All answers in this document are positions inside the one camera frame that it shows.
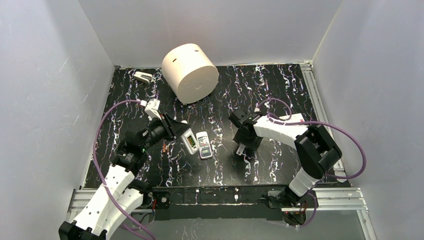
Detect white remote battery cover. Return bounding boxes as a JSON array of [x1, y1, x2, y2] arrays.
[[236, 144, 246, 156]]

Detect white remote control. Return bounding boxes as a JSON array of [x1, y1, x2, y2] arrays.
[[181, 128, 199, 155]]

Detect small grey remote control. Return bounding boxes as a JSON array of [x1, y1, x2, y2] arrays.
[[195, 131, 213, 160]]

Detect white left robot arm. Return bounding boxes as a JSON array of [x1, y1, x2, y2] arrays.
[[58, 114, 197, 240]]

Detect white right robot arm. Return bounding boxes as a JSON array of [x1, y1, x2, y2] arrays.
[[228, 109, 343, 206]]

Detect white stapler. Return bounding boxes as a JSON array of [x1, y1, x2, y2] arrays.
[[132, 71, 153, 84]]

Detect white battery box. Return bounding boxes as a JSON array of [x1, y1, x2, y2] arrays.
[[279, 113, 305, 126]]

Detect white cylindrical container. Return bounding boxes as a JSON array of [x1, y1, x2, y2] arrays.
[[161, 43, 219, 105]]

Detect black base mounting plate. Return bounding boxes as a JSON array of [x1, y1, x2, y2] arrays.
[[145, 185, 307, 226]]

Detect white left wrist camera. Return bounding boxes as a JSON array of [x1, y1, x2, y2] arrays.
[[140, 98, 161, 121]]

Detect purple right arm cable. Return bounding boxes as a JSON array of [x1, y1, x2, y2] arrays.
[[256, 97, 368, 228]]

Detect aluminium frame rail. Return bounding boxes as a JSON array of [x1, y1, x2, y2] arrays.
[[300, 60, 377, 240]]

